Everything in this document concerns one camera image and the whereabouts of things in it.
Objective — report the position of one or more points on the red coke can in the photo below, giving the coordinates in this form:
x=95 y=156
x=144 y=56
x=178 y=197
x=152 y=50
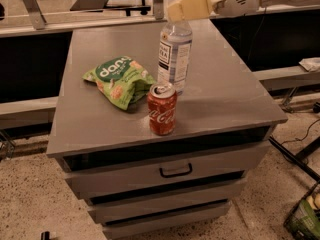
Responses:
x=162 y=99

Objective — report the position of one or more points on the green chip bag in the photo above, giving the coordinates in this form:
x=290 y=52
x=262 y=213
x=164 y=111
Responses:
x=121 y=80

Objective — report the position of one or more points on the black wire basket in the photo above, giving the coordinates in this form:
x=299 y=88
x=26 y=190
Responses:
x=303 y=221

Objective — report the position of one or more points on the grey metal bracket middle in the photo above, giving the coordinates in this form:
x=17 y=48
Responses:
x=158 y=9

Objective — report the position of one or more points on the clear plastic water bottle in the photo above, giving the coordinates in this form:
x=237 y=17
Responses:
x=174 y=54

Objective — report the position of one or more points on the black drawer handle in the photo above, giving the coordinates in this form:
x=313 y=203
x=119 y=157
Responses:
x=178 y=172

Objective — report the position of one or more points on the grey drawer cabinet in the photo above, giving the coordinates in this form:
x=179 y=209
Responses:
x=144 y=169

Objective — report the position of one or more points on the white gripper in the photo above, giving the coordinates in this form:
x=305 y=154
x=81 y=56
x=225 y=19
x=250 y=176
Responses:
x=187 y=9

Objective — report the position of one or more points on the grey metal bracket left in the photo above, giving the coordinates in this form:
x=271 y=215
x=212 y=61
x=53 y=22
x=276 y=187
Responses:
x=35 y=14

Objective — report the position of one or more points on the grey metal bracket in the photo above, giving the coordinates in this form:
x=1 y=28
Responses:
x=35 y=14
x=158 y=9

